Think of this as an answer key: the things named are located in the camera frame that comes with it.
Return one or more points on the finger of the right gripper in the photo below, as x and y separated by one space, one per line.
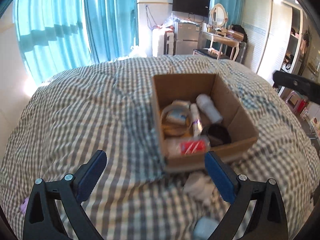
300 84

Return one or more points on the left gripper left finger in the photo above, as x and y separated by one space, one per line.
42 219

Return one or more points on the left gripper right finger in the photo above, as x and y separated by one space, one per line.
268 219

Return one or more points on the floss pick jar red blue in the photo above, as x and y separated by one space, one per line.
179 147

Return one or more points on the white bottle with ring cap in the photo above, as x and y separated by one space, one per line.
206 105

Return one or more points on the white purple cream tube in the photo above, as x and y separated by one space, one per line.
196 122

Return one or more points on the small blue label jar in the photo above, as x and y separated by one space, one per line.
178 116

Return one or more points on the beige tape roll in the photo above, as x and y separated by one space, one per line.
173 130

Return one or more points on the purple small object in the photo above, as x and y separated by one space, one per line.
23 206

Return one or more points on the light blue small case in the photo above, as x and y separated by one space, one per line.
204 228

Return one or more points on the white wardrobe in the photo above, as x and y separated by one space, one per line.
274 30

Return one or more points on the white crumpled cloth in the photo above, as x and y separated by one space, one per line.
200 187

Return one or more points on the black round object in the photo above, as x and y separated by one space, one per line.
216 134

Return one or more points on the white vanity table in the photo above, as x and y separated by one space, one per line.
206 40

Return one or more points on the cardboard box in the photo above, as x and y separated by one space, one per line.
187 87

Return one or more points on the oval vanity mirror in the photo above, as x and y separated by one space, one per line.
218 16

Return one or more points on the checkered bed duvet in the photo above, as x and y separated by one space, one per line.
107 107

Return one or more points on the silver mini fridge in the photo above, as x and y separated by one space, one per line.
186 36

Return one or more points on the white suitcase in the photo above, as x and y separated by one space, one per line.
162 42

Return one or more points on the teal curtain left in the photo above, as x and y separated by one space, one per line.
52 36

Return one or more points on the teal curtain middle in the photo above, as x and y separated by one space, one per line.
112 28

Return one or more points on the black wall television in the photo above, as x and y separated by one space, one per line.
195 7

